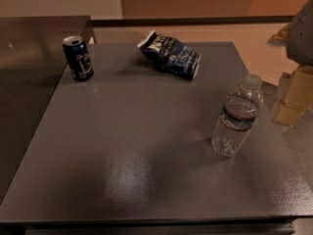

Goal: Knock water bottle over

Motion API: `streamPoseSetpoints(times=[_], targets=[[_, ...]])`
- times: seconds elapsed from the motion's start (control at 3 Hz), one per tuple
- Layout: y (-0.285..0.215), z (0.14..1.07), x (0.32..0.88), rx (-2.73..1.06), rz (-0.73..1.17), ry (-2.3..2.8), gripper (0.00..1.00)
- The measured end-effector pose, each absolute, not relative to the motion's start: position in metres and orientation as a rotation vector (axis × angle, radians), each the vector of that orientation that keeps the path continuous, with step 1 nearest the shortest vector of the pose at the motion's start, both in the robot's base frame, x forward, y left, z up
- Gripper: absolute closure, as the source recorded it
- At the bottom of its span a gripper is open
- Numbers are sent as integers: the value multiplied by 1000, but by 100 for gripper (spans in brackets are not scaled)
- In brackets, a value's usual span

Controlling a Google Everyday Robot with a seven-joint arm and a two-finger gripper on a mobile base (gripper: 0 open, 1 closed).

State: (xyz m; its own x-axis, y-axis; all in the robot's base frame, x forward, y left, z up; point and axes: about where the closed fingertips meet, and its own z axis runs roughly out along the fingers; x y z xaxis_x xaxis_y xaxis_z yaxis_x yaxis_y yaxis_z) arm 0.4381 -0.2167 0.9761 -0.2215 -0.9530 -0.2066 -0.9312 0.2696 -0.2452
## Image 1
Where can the grey robot gripper body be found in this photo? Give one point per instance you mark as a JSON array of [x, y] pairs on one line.
[[301, 38]]

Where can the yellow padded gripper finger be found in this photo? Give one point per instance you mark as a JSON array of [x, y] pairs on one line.
[[294, 96]]

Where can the clear plastic water bottle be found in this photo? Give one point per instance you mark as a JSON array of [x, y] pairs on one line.
[[240, 109]]

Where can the dark blue chip bag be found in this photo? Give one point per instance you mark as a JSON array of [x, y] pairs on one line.
[[170, 55]]

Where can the blue soda can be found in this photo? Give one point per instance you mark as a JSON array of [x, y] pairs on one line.
[[78, 58]]

